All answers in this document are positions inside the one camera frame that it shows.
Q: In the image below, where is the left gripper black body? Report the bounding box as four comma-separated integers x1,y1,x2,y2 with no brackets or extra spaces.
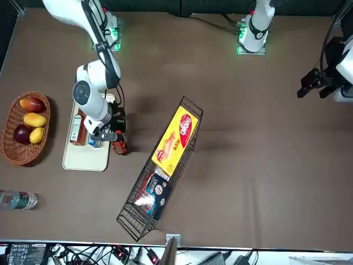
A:
317,65,344,88

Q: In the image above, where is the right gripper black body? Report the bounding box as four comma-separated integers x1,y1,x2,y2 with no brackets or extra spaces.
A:
109,101,127,133

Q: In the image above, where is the blue Oreo cookie box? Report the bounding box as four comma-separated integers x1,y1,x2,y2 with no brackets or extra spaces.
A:
87,134,110,149

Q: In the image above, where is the cream plastic tray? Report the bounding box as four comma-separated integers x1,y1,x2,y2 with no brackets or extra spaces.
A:
62,93,116,172

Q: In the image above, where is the yellow cake snack box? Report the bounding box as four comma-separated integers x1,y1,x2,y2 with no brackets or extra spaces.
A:
151,105,199,177

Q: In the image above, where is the small yellow mango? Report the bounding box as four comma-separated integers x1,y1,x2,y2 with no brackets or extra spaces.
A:
29,126,46,144

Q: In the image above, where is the long yellow mango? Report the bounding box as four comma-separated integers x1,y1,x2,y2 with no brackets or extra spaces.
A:
23,112,47,128

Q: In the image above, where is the dark blue snack box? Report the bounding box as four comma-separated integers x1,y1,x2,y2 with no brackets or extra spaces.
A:
134,165,174,220

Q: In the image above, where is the red yellow mango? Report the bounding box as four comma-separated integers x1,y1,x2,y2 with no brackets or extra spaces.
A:
19,97,47,113

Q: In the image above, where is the dark red apple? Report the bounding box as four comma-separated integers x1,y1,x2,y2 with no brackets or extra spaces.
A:
13,124,33,144

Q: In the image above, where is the brown wicker basket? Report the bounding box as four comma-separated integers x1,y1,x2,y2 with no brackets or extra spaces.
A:
0,92,52,166

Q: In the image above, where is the green connector board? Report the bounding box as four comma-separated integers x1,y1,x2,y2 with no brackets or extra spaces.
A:
234,20,248,35

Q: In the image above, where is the clear water bottle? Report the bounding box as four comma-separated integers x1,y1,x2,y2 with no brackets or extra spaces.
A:
0,190,39,210

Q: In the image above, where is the black dongle red light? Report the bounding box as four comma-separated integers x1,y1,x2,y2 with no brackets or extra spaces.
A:
114,246,130,262
148,249,161,265

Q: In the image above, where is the grey power adapter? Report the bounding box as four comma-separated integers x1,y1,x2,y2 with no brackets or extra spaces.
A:
197,250,232,265

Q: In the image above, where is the black power plug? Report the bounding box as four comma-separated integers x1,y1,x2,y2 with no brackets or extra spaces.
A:
233,250,259,265

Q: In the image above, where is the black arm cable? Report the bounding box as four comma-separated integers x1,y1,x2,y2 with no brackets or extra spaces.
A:
81,0,125,111
319,0,349,72

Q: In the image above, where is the black wire shelf rack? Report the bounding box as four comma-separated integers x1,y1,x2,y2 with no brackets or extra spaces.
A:
115,96,204,243

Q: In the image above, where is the black base power cable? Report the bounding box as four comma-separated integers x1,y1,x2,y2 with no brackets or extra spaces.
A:
190,13,240,34

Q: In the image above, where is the aluminium frame post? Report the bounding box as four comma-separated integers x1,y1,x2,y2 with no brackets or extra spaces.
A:
159,234,182,265

